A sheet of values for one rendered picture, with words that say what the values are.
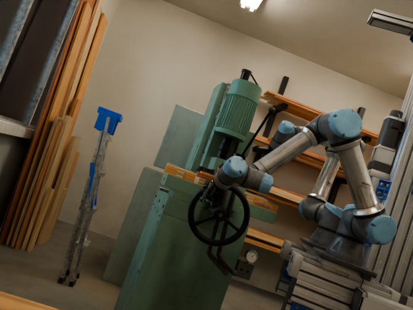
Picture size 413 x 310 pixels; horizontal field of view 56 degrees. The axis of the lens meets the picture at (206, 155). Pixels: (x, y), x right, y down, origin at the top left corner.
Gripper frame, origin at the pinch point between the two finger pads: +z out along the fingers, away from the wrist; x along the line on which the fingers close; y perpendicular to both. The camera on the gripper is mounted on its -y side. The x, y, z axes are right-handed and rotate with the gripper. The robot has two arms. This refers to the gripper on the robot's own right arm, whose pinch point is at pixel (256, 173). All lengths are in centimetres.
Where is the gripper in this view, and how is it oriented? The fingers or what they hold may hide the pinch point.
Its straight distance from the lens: 217.9
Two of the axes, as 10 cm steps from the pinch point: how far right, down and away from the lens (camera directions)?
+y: 6.7, 5.9, -4.5
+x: 6.6, -1.8, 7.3
